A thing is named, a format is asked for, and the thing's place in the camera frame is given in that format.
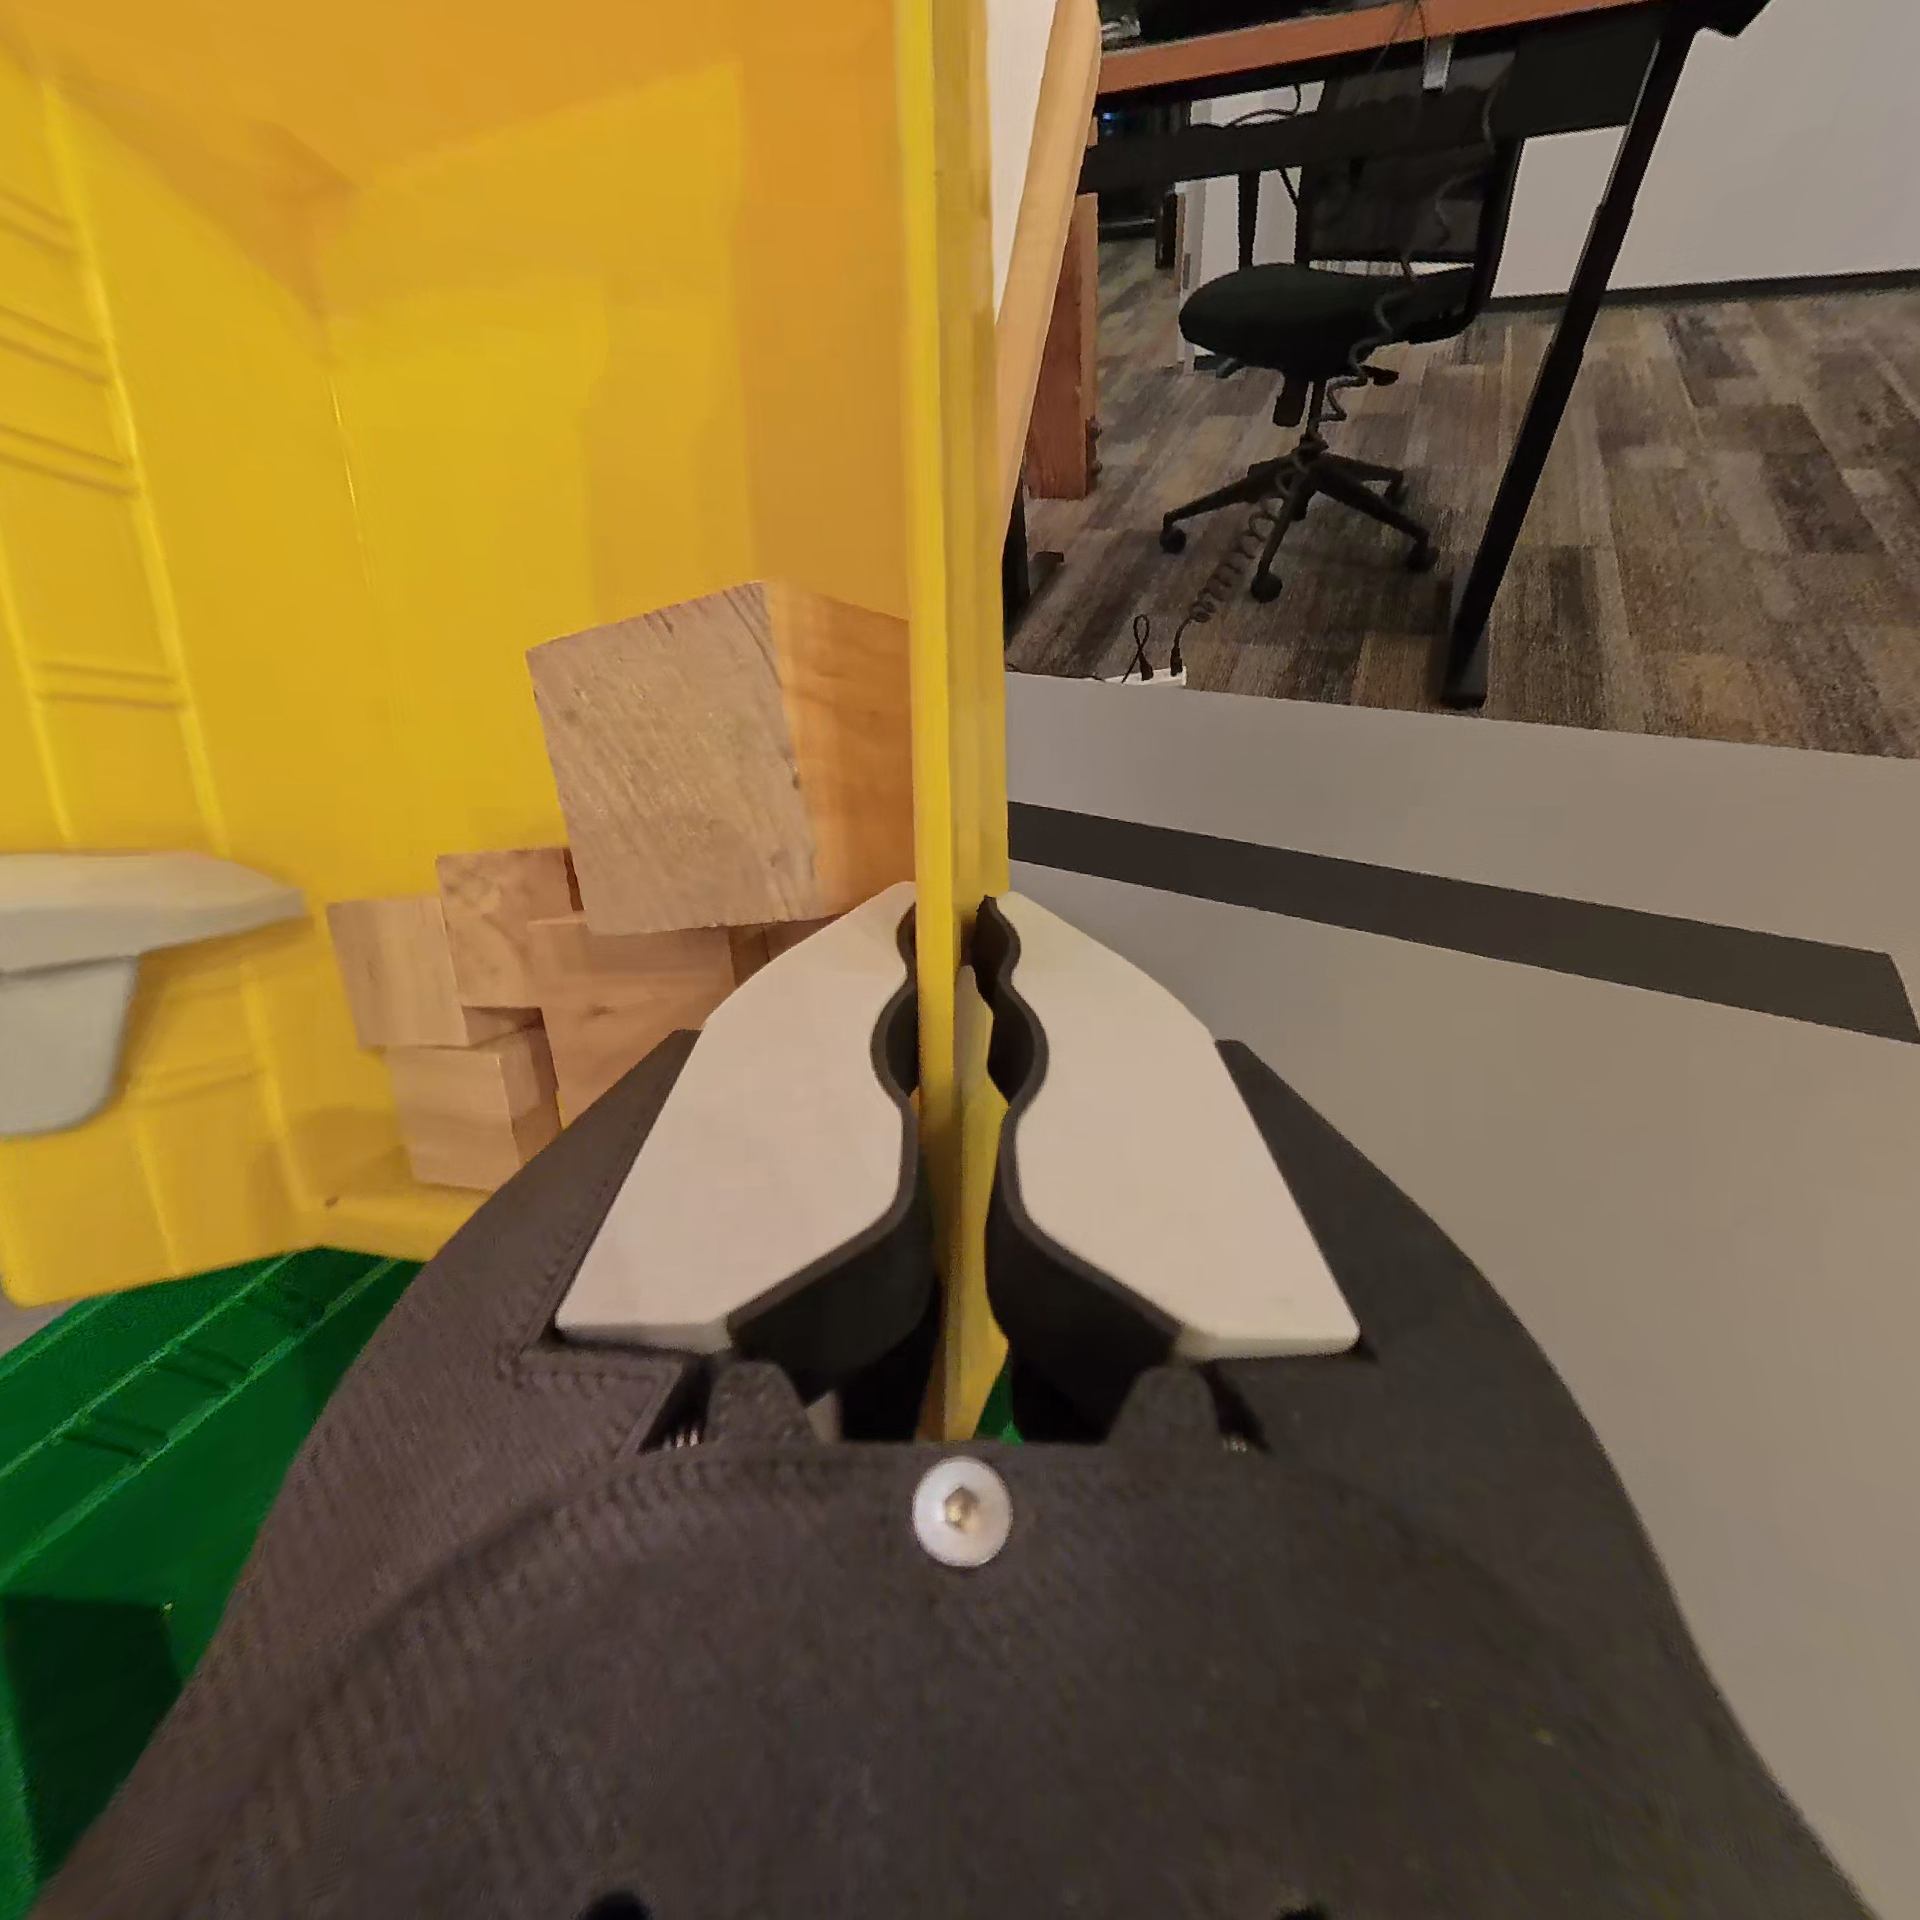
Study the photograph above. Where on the black office chair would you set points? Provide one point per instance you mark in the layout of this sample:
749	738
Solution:
1319	301

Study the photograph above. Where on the green plastic box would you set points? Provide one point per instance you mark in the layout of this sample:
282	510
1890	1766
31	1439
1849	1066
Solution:
136	1441

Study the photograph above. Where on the yellow plastic box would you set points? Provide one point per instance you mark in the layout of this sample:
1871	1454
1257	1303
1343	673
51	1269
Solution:
450	375

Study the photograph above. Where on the black tape strip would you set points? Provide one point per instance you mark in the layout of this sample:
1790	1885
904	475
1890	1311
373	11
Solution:
1424	902

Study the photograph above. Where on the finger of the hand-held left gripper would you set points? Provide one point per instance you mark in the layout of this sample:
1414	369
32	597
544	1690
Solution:
106	915

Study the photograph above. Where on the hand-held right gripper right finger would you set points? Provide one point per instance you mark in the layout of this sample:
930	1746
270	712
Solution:
1184	1171

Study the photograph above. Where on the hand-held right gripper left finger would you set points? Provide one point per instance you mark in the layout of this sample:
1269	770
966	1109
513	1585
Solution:
750	1155

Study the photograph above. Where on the brown desk with black frame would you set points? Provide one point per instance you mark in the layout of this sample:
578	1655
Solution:
1590	301

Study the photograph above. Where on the white power strip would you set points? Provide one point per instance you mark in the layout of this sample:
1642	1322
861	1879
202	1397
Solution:
1154	678

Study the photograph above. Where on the light wooden table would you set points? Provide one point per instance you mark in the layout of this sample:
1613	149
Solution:
1062	301

